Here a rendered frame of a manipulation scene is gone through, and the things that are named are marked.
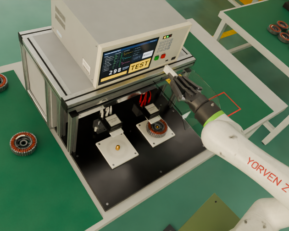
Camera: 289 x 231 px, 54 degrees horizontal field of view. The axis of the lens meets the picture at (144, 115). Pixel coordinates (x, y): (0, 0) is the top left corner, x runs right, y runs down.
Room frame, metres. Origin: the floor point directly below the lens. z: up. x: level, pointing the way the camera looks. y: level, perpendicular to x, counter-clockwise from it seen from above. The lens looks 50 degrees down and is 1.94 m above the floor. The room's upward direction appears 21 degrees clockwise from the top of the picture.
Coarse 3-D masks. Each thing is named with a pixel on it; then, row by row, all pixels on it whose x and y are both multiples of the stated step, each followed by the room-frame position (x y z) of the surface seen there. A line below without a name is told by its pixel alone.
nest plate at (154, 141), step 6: (138, 126) 0.88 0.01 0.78; (144, 126) 0.90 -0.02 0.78; (168, 126) 0.95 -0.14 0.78; (144, 132) 0.86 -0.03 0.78; (168, 132) 0.92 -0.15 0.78; (150, 138) 0.84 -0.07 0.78; (156, 138) 0.85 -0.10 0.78; (162, 138) 0.87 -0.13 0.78; (168, 138) 0.88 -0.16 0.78; (156, 144) 0.82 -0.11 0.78
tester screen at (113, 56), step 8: (152, 40) 0.91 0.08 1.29; (128, 48) 0.82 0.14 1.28; (136, 48) 0.85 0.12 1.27; (144, 48) 0.89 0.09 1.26; (152, 48) 0.92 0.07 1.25; (104, 56) 0.74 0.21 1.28; (112, 56) 0.77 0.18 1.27; (120, 56) 0.80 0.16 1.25; (128, 56) 0.83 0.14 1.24; (104, 64) 0.74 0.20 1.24; (112, 64) 0.77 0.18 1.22; (120, 64) 0.80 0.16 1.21; (128, 64) 0.84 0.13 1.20; (104, 72) 0.75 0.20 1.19; (120, 72) 0.81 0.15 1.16
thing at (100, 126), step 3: (96, 120) 0.79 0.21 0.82; (93, 123) 0.78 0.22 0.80; (96, 123) 0.78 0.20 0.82; (93, 126) 0.78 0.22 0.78; (96, 126) 0.77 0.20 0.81; (99, 126) 0.76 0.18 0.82; (102, 126) 0.77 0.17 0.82; (99, 129) 0.76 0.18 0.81; (102, 129) 0.77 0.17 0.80; (105, 129) 0.79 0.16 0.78; (96, 132) 0.76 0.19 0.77; (99, 132) 0.76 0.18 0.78
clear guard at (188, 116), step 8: (184, 72) 1.07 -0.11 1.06; (192, 72) 1.10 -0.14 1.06; (160, 80) 0.96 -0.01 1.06; (192, 80) 1.04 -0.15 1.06; (200, 80) 1.06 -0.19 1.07; (160, 88) 0.91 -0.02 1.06; (168, 88) 0.93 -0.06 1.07; (208, 88) 1.03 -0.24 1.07; (168, 96) 0.88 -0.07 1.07; (208, 96) 0.98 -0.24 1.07; (216, 96) 1.00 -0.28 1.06; (176, 104) 0.85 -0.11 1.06; (184, 104) 0.87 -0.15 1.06; (184, 112) 0.83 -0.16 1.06; (192, 112) 0.86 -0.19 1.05; (184, 120) 0.81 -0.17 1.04; (192, 120) 0.84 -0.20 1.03; (184, 128) 0.79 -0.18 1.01
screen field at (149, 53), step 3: (150, 51) 0.92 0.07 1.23; (141, 54) 0.88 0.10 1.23; (144, 54) 0.89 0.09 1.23; (147, 54) 0.91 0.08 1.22; (150, 54) 0.92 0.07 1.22; (135, 57) 0.86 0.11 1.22; (138, 57) 0.87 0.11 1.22; (141, 57) 0.88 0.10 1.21; (144, 57) 0.90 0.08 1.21; (132, 60) 0.85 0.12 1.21; (135, 60) 0.86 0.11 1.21
